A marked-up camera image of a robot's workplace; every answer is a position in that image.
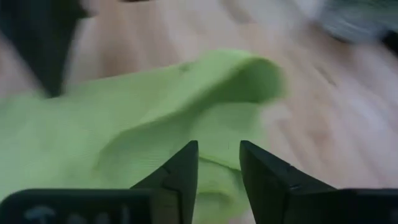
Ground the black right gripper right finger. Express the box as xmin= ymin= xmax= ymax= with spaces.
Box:
xmin=239 ymin=139 xmax=398 ymax=224

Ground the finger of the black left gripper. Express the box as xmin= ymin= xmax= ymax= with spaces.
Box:
xmin=0 ymin=0 xmax=93 ymax=99

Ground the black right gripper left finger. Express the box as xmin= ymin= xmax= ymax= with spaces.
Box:
xmin=0 ymin=140 xmax=199 ymax=224

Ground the lime green microfiber towel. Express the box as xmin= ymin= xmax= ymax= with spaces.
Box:
xmin=0 ymin=48 xmax=287 ymax=224

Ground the artificial plant in patterned pot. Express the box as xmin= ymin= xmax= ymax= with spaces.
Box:
xmin=315 ymin=0 xmax=398 ymax=44

